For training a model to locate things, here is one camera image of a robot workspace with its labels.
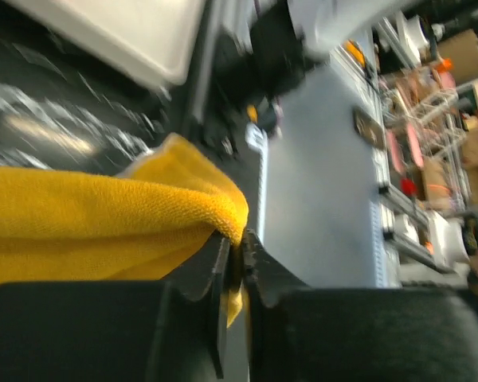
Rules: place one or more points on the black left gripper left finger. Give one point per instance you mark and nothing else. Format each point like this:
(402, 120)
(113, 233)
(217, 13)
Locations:
(173, 329)

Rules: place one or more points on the white plastic tray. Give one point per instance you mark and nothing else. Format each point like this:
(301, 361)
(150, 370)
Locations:
(152, 42)

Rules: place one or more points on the yellow towel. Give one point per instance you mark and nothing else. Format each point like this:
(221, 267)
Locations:
(58, 225)

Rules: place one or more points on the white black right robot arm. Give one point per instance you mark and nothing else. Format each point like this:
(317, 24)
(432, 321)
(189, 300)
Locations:
(329, 25)

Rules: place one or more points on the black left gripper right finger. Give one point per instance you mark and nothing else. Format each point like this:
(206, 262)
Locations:
(300, 333)

